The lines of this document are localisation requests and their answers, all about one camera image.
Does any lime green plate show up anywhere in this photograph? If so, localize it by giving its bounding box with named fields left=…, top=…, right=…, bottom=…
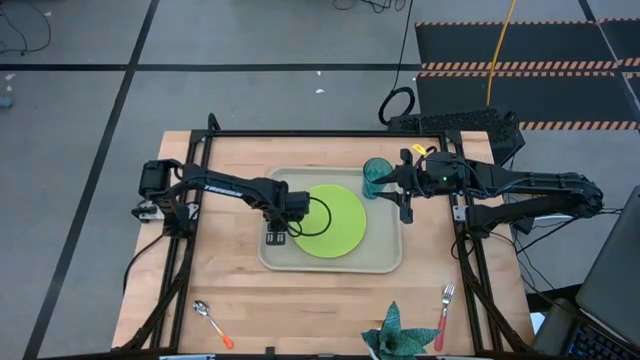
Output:
left=292, top=183, right=368, bottom=260

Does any yellow hanging cable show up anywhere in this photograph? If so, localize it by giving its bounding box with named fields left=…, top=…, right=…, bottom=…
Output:
left=486, top=0, right=518, bottom=109

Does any teal plastic cup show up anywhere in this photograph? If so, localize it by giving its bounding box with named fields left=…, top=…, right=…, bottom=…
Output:
left=361, top=157, right=395, bottom=200

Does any spoon with orange handle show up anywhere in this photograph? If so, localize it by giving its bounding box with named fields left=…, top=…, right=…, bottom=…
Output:
left=192, top=299, right=235, bottom=350

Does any teal leafy artificial plant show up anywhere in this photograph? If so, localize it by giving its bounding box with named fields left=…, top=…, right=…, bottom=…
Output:
left=360, top=300, right=444, bottom=360

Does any black aluminium table frame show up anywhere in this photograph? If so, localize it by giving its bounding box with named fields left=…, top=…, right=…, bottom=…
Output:
left=112, top=112, right=536, bottom=360

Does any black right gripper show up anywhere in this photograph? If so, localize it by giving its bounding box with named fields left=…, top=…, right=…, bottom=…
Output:
left=371, top=148, right=474, bottom=225

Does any beige plastic tray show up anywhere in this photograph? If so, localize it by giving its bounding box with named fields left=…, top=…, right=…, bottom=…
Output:
left=257, top=166, right=404, bottom=275

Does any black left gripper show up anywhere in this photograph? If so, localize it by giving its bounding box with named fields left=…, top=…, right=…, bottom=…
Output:
left=262, top=184, right=311, bottom=246

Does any black hanging cable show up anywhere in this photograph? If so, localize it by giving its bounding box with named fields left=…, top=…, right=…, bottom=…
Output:
left=377, top=0, right=417, bottom=127

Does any black hazard-striped floor mat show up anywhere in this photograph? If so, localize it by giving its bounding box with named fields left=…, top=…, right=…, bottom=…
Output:
left=414, top=18, right=640, bottom=132

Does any fork with red handle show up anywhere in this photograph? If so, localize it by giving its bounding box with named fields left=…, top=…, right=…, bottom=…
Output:
left=433, top=282, right=457, bottom=353

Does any black floor cable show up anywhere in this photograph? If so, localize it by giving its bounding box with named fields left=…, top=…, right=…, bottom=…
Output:
left=0, top=4, right=53, bottom=56

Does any black perforated computer case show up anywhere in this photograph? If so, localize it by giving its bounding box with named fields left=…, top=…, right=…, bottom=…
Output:
left=387, top=108, right=527, bottom=169

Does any dark grey laptop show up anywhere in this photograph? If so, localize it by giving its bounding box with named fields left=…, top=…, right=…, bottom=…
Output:
left=567, top=184, right=640, bottom=360

